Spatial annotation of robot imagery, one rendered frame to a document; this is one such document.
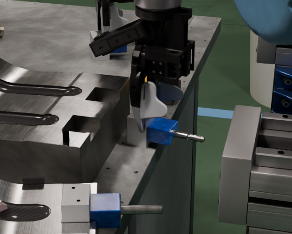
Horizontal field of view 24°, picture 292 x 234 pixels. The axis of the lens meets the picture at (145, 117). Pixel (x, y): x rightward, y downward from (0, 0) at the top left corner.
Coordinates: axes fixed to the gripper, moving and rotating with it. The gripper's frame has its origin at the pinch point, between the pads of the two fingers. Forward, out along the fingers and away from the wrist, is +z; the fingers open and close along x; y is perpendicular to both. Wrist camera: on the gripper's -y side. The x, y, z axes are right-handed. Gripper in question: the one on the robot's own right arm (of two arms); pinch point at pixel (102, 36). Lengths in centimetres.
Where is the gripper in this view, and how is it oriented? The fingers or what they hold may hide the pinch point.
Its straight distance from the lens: 151.2
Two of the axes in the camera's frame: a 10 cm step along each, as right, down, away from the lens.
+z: 0.0, 8.9, 4.6
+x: -2.2, -4.5, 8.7
